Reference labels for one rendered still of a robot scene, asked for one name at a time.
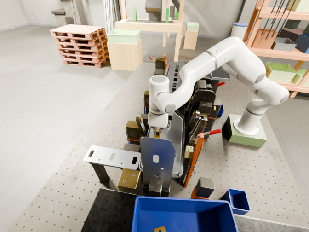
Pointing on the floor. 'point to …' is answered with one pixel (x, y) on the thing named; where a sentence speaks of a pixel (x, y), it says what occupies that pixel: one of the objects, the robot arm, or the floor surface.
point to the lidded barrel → (239, 30)
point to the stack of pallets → (82, 44)
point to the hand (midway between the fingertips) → (157, 130)
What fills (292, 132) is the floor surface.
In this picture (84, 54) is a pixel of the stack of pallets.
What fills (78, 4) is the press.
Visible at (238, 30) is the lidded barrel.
